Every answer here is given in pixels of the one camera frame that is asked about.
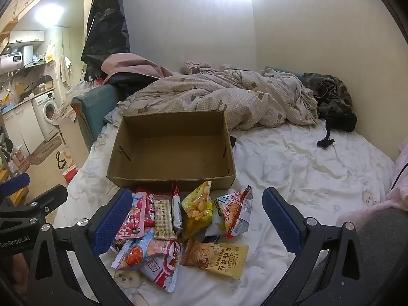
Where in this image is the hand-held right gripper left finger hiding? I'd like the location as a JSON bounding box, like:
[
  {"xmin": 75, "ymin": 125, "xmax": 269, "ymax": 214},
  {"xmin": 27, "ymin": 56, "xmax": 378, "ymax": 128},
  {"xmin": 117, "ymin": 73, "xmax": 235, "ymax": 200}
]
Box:
[{"xmin": 22, "ymin": 189, "xmax": 134, "ymax": 306}]

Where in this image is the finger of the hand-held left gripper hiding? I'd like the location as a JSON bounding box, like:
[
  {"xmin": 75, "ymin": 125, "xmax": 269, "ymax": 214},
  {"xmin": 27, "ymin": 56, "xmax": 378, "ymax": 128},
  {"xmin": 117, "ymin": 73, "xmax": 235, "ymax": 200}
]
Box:
[
  {"xmin": 25, "ymin": 184, "xmax": 69, "ymax": 218},
  {"xmin": 0, "ymin": 173, "xmax": 31, "ymax": 200}
]

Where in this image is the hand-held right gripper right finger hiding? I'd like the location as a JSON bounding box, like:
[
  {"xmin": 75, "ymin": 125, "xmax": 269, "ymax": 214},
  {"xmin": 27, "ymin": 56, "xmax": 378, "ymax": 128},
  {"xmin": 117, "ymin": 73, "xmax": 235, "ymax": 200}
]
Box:
[{"xmin": 262, "ymin": 187, "xmax": 380, "ymax": 306}]

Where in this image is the pink snack packet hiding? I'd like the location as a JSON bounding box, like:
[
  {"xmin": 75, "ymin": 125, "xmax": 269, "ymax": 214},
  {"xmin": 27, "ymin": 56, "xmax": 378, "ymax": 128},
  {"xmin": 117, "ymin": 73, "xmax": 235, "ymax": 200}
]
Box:
[{"xmin": 115, "ymin": 192, "xmax": 148, "ymax": 239}]

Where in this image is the small red snack packet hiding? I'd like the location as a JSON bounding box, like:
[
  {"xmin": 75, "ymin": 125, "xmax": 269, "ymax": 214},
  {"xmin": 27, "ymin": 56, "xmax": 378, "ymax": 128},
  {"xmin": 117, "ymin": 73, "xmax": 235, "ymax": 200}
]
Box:
[{"xmin": 145, "ymin": 194, "xmax": 157, "ymax": 227}]

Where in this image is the light blue shrimp snack packet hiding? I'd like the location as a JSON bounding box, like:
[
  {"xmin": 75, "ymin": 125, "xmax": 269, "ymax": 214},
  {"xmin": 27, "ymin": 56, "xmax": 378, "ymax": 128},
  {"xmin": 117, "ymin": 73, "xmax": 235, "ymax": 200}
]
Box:
[{"xmin": 111, "ymin": 233, "xmax": 173, "ymax": 270}]

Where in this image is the orange and red snack packet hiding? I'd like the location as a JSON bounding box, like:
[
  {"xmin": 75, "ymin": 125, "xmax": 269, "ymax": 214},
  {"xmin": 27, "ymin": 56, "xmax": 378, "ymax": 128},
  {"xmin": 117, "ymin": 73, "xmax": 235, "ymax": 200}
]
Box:
[{"xmin": 223, "ymin": 185, "xmax": 253, "ymax": 239}]

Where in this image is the beige checked snack bar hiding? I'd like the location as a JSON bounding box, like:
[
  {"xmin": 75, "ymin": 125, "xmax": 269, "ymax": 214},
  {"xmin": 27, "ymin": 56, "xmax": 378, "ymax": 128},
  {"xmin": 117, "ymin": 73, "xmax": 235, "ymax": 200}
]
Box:
[{"xmin": 154, "ymin": 199, "xmax": 177, "ymax": 239}]

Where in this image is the white and green snack packet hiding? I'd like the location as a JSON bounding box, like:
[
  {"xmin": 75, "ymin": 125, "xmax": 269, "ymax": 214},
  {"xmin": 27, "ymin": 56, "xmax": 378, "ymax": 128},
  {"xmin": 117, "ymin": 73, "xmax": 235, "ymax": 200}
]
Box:
[{"xmin": 205, "ymin": 194, "xmax": 236, "ymax": 240}]

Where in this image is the white and blue snack packet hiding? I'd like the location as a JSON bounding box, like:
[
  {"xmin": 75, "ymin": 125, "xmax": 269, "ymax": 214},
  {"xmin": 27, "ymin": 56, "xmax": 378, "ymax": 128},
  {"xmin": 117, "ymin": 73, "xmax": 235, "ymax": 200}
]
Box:
[{"xmin": 172, "ymin": 186, "xmax": 184, "ymax": 237}]

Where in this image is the red and white snack packet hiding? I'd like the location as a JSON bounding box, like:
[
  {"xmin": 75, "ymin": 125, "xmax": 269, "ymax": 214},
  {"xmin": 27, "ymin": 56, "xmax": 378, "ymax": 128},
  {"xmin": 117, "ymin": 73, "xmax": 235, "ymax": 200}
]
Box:
[{"xmin": 140, "ymin": 240, "xmax": 183, "ymax": 293}]

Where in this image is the tan peanut packet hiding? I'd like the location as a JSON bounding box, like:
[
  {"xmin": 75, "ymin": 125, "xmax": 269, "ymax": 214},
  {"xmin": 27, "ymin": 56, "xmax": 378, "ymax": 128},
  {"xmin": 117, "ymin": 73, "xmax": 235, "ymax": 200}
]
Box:
[{"xmin": 181, "ymin": 238, "xmax": 250, "ymax": 280}]

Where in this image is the yellow chip packet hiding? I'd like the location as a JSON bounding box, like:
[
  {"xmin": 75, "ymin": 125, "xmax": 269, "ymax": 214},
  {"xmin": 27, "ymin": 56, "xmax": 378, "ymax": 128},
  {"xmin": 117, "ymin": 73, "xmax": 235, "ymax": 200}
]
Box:
[{"xmin": 181, "ymin": 181, "xmax": 213, "ymax": 241}]

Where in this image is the brown cardboard box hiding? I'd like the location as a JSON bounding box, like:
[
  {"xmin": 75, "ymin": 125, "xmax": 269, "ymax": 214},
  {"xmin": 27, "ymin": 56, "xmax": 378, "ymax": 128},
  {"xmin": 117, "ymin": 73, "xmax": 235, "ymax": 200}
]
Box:
[{"xmin": 106, "ymin": 110, "xmax": 237, "ymax": 192}]

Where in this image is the white printed bed sheet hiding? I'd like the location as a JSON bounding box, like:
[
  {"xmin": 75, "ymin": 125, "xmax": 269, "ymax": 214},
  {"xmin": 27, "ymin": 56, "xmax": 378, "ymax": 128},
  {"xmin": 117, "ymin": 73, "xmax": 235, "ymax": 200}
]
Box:
[{"xmin": 53, "ymin": 119, "xmax": 397, "ymax": 306}]

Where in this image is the white base cabinet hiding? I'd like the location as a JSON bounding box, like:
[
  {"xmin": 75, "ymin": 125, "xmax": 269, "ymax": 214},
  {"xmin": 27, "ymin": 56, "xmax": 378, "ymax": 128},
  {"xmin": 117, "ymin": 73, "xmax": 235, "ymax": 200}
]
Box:
[{"xmin": 2, "ymin": 99, "xmax": 45, "ymax": 155}]

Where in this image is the white washing machine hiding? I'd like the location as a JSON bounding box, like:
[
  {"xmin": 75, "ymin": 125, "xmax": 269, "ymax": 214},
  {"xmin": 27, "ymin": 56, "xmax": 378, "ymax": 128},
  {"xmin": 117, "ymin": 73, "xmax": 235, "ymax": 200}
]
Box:
[{"xmin": 32, "ymin": 91, "xmax": 60, "ymax": 143}]

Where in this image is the grey trouser leg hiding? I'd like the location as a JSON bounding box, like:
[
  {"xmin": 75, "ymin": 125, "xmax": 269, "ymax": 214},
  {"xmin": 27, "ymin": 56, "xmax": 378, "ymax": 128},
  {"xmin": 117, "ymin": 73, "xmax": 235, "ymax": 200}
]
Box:
[{"xmin": 354, "ymin": 207, "xmax": 408, "ymax": 306}]

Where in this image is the teal headboard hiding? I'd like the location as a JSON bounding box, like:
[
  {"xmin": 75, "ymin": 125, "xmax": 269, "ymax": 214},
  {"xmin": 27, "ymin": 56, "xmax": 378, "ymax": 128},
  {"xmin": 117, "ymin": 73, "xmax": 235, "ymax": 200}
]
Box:
[{"xmin": 71, "ymin": 84, "xmax": 121, "ymax": 145}]

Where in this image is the white water heater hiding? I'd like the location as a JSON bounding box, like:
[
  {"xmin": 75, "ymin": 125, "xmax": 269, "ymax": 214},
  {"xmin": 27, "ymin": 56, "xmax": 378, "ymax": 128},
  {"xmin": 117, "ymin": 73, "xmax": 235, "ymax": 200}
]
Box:
[{"xmin": 0, "ymin": 53, "xmax": 23, "ymax": 72}]

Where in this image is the hanging towel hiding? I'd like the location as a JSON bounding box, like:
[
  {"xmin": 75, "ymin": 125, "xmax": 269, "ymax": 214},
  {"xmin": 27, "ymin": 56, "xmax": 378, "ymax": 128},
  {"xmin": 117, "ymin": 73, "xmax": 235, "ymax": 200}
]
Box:
[{"xmin": 57, "ymin": 56, "xmax": 72, "ymax": 87}]

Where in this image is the range hood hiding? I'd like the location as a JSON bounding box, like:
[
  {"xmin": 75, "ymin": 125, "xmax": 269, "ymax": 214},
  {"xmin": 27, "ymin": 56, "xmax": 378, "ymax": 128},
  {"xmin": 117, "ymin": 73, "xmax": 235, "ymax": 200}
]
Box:
[{"xmin": 19, "ymin": 45, "xmax": 46, "ymax": 71}]

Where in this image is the camouflage jacket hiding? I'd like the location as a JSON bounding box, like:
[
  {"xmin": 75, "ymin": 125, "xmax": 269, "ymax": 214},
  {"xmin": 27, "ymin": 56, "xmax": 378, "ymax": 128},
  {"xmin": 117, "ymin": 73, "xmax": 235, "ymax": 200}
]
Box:
[{"xmin": 301, "ymin": 73, "xmax": 358, "ymax": 133}]

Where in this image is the checked duvet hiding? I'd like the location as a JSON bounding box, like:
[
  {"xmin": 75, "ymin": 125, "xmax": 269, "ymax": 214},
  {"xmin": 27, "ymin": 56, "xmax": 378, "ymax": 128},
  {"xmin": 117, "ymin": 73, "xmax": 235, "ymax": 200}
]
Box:
[{"xmin": 104, "ymin": 68, "xmax": 319, "ymax": 132}]

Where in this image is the dark garment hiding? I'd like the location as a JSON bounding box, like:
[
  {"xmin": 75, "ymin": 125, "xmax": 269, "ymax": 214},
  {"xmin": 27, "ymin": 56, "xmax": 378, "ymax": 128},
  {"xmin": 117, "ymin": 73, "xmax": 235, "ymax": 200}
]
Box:
[{"xmin": 108, "ymin": 72, "xmax": 164, "ymax": 97}]

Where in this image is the pink garment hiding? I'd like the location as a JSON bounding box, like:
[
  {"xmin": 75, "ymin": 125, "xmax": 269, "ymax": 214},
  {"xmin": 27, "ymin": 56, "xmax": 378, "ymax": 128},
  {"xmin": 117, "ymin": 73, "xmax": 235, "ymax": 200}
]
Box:
[{"xmin": 101, "ymin": 54, "xmax": 174, "ymax": 84}]

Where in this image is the pink crumpled cloth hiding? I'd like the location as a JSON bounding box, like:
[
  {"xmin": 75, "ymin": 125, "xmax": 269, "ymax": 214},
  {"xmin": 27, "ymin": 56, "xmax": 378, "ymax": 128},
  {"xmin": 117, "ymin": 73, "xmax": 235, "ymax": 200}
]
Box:
[{"xmin": 181, "ymin": 60, "xmax": 231, "ymax": 74}]

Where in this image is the black plastic bag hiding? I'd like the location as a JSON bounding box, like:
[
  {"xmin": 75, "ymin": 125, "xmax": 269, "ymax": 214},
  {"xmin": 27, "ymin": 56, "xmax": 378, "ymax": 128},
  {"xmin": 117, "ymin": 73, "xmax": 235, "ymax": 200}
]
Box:
[{"xmin": 81, "ymin": 0, "xmax": 131, "ymax": 83}]

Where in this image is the white bag with black handles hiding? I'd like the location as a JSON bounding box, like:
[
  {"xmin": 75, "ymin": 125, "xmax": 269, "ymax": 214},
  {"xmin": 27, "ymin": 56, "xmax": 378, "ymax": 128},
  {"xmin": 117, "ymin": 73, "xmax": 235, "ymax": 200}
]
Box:
[{"xmin": 56, "ymin": 147, "xmax": 78, "ymax": 173}]

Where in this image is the black tasselled cord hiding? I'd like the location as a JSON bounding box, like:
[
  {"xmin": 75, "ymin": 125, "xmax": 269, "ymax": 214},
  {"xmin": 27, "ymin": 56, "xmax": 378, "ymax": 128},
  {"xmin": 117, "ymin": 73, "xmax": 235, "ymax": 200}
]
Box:
[{"xmin": 317, "ymin": 119, "xmax": 336, "ymax": 150}]

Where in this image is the white wall cabinet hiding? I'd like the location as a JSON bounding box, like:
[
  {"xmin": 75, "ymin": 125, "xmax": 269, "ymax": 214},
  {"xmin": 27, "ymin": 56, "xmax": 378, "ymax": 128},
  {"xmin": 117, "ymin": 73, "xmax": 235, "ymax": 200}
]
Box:
[{"xmin": 9, "ymin": 30, "xmax": 45, "ymax": 44}]

